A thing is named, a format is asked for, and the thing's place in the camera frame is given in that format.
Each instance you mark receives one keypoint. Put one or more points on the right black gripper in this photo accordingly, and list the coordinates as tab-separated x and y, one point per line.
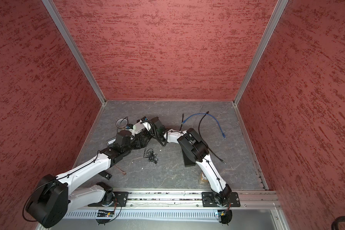
147	132

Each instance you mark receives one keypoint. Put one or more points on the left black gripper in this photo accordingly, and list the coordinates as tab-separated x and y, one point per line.
138	143

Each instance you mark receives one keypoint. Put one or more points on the black ribbed network switch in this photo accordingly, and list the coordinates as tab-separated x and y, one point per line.
187	161

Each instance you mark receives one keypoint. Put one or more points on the black power adapter with cable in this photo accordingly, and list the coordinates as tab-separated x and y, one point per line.
150	156

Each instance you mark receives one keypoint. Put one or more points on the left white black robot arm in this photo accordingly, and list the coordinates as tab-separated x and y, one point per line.
56	196

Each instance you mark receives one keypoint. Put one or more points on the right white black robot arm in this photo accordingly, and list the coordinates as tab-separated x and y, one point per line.
195	152

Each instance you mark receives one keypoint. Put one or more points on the brown tape roll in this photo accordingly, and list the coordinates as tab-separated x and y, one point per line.
122	123

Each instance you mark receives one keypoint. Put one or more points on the black desk calculator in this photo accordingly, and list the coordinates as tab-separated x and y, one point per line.
110	141

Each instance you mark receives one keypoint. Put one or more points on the amber glass jar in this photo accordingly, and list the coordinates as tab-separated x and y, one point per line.
203	179

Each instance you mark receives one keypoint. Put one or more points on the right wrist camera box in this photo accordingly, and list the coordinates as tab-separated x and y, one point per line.
140	126

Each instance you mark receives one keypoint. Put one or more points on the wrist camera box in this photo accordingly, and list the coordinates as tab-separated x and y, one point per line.
131	128
140	126

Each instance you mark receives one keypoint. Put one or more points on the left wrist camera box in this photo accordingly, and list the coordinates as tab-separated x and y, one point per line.
131	128

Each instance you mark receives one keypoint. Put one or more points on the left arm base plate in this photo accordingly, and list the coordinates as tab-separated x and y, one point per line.
117	199

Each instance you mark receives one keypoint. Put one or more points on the white slotted cable duct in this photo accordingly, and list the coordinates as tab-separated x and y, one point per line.
148	214

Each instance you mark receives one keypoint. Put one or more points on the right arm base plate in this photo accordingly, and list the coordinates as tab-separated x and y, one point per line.
212	199

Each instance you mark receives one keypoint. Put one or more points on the aluminium front rail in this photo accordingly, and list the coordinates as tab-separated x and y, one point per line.
192	199

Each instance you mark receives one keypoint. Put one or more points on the left metal frame post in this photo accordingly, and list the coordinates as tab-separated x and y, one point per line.
55	15

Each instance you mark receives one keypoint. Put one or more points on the metal frame post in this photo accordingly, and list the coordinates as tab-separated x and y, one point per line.
55	15
272	23

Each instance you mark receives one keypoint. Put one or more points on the right metal frame post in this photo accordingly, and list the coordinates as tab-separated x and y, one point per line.
272	23

